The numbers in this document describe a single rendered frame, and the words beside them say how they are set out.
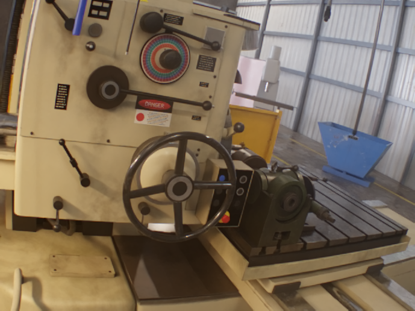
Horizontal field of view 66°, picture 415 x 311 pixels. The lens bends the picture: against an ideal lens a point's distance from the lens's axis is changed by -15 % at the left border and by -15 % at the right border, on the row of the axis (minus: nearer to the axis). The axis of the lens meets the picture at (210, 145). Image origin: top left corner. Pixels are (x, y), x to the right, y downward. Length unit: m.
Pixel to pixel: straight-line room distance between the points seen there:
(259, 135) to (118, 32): 3.42
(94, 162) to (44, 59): 0.40
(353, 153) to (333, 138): 0.53
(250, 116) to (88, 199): 3.21
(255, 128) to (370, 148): 3.50
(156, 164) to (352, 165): 6.49
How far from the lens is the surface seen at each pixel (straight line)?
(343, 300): 2.01
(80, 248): 2.05
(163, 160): 1.22
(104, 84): 1.15
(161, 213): 1.44
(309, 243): 1.76
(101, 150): 1.29
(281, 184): 1.53
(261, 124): 4.44
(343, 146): 7.51
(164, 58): 1.17
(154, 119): 1.29
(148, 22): 1.18
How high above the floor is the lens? 1.71
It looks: 13 degrees down
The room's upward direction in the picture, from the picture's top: 13 degrees clockwise
